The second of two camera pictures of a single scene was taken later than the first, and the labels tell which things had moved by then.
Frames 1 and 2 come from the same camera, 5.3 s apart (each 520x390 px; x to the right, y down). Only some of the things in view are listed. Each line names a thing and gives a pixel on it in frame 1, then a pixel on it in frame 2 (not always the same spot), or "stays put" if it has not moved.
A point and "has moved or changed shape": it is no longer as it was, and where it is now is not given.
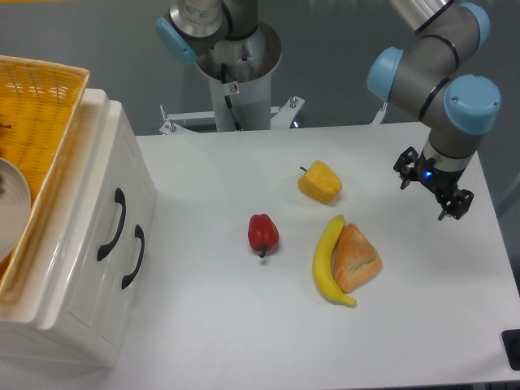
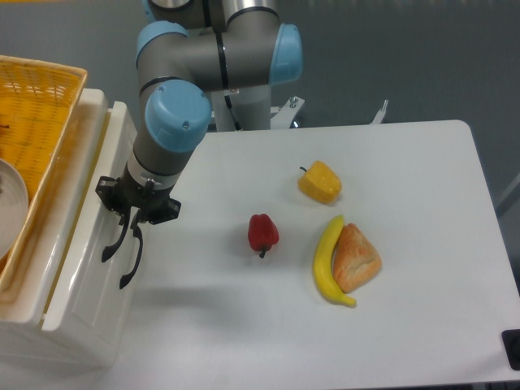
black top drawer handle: x=120 y=197 has moved or changed shape
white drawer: x=82 y=299 has moved or changed shape
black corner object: x=511 y=341 stays put
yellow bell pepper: x=320 y=182 stays put
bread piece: x=355 y=259 stays put
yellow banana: x=322 y=263 stays put
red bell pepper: x=262 y=233 stays put
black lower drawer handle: x=138 y=232 stays put
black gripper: x=443 y=183 -> x=151 y=205
